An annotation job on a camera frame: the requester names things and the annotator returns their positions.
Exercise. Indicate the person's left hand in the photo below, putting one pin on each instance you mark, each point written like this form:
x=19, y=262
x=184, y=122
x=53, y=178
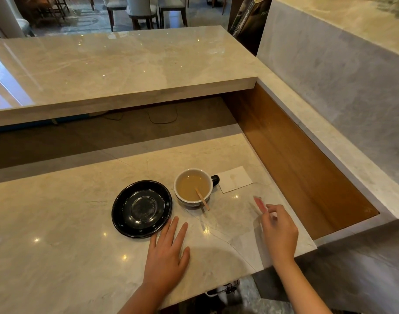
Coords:
x=165, y=261

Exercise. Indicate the person's right hand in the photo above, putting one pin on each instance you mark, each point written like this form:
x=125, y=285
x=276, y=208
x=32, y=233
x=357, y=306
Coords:
x=280, y=237

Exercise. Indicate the person's left middle finger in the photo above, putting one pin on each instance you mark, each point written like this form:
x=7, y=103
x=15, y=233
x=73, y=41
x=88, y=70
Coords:
x=171, y=229

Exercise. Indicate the person's right thumb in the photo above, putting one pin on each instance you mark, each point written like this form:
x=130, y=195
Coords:
x=276, y=208

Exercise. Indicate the person's left thumb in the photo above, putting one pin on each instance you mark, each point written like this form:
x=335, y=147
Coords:
x=187, y=256

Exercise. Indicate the person's right forearm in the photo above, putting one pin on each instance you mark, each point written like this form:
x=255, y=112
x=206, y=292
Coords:
x=299, y=289

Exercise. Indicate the person's left forearm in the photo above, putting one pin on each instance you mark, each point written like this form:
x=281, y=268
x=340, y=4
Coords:
x=145, y=299

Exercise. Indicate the black glossy saucer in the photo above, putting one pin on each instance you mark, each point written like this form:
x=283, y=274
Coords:
x=142, y=209

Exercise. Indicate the wooden stir stick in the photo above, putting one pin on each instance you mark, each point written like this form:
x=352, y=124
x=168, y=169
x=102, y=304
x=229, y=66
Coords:
x=202, y=199

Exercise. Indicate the white paper napkin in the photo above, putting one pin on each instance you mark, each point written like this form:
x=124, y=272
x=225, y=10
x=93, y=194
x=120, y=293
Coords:
x=234, y=179

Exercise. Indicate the blue strip under counter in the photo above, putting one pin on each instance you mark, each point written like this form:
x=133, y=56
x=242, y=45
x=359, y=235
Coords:
x=29, y=124

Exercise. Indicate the dark glossy magazine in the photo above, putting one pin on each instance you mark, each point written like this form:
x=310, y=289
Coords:
x=248, y=21

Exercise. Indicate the upholstered dining chair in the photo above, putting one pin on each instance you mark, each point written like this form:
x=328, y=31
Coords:
x=116, y=8
x=142, y=9
x=172, y=8

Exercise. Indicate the green plant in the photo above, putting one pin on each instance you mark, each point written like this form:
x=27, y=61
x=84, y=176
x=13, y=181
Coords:
x=394, y=4

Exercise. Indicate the dark wooden chair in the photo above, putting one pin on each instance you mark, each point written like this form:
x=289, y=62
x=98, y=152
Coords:
x=44, y=8

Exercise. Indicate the white round column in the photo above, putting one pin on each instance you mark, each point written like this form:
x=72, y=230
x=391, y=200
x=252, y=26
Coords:
x=5, y=16

